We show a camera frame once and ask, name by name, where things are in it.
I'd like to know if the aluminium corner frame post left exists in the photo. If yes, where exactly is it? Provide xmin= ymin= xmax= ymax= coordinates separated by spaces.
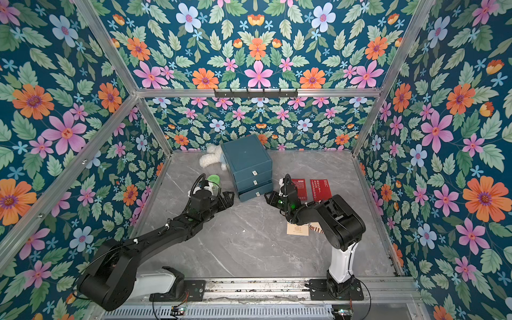
xmin=75 ymin=1 xmax=172 ymax=157

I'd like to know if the cream postcard orange print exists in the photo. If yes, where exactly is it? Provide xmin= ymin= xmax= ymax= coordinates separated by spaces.
xmin=286 ymin=223 xmax=309 ymax=237

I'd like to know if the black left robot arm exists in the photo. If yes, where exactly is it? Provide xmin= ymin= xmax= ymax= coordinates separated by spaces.
xmin=76 ymin=174 xmax=235 ymax=311

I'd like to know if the aluminium corner frame post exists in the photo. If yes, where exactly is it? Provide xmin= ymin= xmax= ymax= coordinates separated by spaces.
xmin=351 ymin=0 xmax=435 ymax=159
xmin=75 ymin=1 xmax=172 ymax=157

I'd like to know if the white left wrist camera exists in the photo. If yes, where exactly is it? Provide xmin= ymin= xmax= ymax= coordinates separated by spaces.
xmin=199 ymin=180 xmax=219 ymax=193

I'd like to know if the green lidded air freshener can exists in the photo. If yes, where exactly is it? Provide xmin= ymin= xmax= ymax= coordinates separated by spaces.
xmin=207 ymin=174 xmax=221 ymax=187

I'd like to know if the teal drawer cabinet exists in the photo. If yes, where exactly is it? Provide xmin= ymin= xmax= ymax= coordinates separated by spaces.
xmin=221 ymin=135 xmax=273 ymax=202

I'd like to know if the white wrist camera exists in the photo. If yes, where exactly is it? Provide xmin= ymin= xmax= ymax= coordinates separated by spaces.
xmin=279 ymin=178 xmax=287 ymax=196
xmin=199 ymin=180 xmax=219 ymax=193

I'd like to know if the metal hook rail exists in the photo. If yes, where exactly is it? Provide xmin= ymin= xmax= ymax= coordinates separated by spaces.
xmin=213 ymin=89 xmax=299 ymax=99

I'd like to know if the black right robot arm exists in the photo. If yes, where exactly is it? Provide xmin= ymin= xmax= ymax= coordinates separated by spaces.
xmin=265 ymin=175 xmax=366 ymax=299

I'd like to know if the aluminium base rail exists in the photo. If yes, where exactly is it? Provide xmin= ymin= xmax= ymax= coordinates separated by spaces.
xmin=85 ymin=277 xmax=430 ymax=319

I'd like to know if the aluminium corner frame post right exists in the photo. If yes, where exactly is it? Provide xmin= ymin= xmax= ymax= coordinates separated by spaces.
xmin=351 ymin=0 xmax=435 ymax=159

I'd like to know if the white plush toy blue hoodie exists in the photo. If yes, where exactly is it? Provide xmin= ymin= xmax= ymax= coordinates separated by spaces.
xmin=199 ymin=145 xmax=227 ymax=171

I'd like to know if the aluminium horizontal frame bar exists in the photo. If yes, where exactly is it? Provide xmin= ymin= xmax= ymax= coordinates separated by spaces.
xmin=137 ymin=88 xmax=382 ymax=99

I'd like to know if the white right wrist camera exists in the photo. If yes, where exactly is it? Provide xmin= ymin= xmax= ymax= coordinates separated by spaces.
xmin=279 ymin=178 xmax=287 ymax=196

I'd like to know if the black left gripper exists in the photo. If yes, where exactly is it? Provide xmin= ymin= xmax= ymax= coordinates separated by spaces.
xmin=199 ymin=191 xmax=235 ymax=225

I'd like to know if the cream postcard red text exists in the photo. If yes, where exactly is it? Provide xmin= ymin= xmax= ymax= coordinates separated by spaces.
xmin=309 ymin=222 xmax=323 ymax=234

